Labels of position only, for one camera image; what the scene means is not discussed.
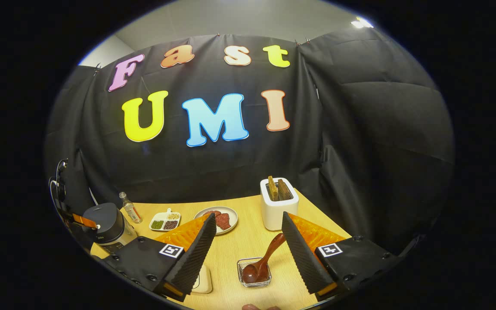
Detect black backdrop cloth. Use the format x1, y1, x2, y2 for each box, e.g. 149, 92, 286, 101
43, 28, 455, 259

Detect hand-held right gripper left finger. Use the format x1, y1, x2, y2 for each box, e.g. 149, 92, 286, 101
99, 213, 217, 302

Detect white divided dish of beans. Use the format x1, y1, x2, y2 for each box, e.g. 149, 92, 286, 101
149, 208, 181, 232

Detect small clear glass bottle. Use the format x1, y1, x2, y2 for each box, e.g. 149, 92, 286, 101
118, 192, 143, 224

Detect dark grey rice cooker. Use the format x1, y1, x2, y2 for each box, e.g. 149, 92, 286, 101
82, 202, 139, 255

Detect white round plate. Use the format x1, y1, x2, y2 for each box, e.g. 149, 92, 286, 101
194, 206, 239, 235

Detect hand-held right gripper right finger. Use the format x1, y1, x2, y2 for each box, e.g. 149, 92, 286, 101
282, 211, 403, 302

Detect white chopstick holder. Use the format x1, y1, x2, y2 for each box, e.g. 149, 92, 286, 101
260, 177, 299, 231

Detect brown wooden spoon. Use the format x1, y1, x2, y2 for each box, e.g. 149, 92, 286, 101
242, 233, 286, 284

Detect cream tray of rice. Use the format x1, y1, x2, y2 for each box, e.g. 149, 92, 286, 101
190, 263, 213, 295

